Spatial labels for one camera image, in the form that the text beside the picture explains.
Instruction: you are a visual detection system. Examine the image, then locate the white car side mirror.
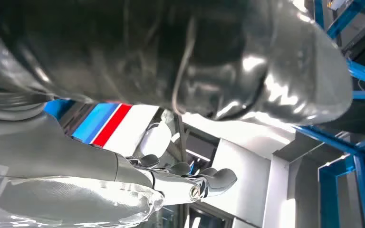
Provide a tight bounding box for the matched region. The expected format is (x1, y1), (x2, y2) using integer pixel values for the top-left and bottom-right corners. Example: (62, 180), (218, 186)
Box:
(140, 121), (173, 158)

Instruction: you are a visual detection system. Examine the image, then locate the white car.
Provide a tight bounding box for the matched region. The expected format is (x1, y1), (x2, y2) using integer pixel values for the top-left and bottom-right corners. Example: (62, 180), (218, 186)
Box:
(102, 104), (297, 228)

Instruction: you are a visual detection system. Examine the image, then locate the blue red striped panel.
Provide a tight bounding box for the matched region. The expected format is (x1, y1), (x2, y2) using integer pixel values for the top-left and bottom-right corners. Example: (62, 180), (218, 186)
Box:
(71, 102), (134, 149)

